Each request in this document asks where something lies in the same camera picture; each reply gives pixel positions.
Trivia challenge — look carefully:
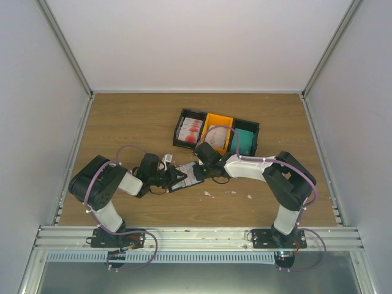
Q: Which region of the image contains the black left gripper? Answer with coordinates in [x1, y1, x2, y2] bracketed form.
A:
[149, 166, 187, 189]

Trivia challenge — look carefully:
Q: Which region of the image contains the black leather card holder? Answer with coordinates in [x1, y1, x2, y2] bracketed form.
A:
[168, 162, 204, 193]

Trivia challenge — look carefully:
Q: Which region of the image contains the white red credit card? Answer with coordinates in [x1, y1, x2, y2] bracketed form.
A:
[178, 162, 200, 188]

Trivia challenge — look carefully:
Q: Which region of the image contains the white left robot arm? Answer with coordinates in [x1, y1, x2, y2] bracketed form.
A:
[68, 153, 188, 247]

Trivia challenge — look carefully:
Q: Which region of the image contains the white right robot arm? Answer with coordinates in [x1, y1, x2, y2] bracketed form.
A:
[193, 143, 319, 248]

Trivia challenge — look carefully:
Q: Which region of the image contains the red white card stack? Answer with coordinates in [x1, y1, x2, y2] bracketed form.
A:
[178, 117, 203, 143]

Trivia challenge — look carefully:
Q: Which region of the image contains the teal card stack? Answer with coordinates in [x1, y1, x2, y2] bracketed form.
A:
[230, 128, 254, 156]

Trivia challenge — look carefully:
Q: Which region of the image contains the black left storage bin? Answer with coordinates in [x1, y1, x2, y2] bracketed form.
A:
[173, 108, 207, 149]

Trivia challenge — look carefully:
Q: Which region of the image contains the black storage bin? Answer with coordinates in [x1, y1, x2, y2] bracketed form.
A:
[173, 108, 207, 149]
[232, 118, 260, 156]

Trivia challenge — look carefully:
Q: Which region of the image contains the yellow middle storage bin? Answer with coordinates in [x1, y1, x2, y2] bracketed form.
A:
[202, 113, 233, 155]

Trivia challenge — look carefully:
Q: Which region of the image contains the black right storage bin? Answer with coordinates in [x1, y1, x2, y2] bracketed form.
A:
[232, 118, 260, 156]

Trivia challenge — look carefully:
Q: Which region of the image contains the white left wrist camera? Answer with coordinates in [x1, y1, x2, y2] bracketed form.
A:
[162, 153, 173, 170]

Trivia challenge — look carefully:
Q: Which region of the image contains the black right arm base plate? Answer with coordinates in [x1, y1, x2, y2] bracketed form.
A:
[247, 228, 307, 249]

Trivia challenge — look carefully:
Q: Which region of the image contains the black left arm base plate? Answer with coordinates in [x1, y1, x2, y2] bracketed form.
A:
[86, 228, 145, 249]

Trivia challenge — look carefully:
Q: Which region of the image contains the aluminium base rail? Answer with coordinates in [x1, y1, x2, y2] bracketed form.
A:
[33, 226, 364, 252]

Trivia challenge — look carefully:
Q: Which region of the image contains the grey slotted cable duct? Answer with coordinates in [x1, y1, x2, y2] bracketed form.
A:
[47, 251, 275, 265]

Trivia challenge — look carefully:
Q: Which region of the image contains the aluminium corner post left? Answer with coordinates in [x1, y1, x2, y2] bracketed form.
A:
[36, 0, 94, 99]

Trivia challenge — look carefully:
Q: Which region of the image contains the aluminium corner post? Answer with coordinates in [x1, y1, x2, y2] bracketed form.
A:
[36, 0, 94, 99]
[300, 0, 363, 100]

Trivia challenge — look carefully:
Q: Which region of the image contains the aluminium corner post right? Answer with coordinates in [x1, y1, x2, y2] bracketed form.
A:
[300, 0, 363, 100]

